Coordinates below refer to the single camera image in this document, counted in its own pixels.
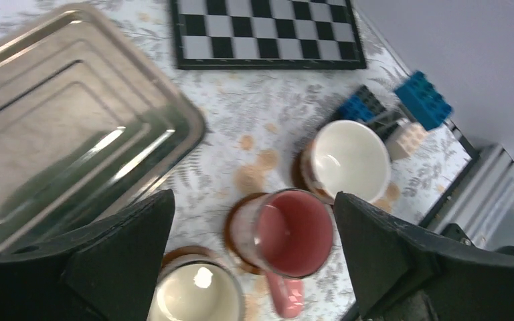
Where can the metal serving tray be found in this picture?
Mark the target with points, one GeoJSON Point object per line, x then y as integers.
{"type": "Point", "coordinates": [88, 123]}

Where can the black white chessboard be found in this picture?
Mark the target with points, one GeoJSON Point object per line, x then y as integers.
{"type": "Point", "coordinates": [266, 35]}

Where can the dark walnut round coaster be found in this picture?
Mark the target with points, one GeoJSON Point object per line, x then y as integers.
{"type": "Point", "coordinates": [297, 170]}

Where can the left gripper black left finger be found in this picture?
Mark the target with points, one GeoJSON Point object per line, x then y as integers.
{"type": "Point", "coordinates": [106, 270]}

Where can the white ribbed mug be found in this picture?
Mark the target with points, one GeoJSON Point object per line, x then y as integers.
{"type": "Point", "coordinates": [196, 288]}

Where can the white cup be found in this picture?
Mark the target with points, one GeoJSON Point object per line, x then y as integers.
{"type": "Point", "coordinates": [346, 156]}

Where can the brown wooden coaster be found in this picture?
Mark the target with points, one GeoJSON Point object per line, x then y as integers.
{"type": "Point", "coordinates": [229, 236]}
{"type": "Point", "coordinates": [188, 250]}

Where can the dark grey brick baseplate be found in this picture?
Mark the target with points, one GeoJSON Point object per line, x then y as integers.
{"type": "Point", "coordinates": [362, 106]}

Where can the blue toy brick stack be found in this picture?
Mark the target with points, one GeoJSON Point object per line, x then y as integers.
{"type": "Point", "coordinates": [420, 102]}

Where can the white toy brick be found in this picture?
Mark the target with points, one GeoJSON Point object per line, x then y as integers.
{"type": "Point", "coordinates": [405, 140]}

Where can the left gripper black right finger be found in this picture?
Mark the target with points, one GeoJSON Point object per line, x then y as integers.
{"type": "Point", "coordinates": [400, 271]}

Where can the pink mug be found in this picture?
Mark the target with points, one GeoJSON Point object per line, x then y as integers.
{"type": "Point", "coordinates": [289, 235]}

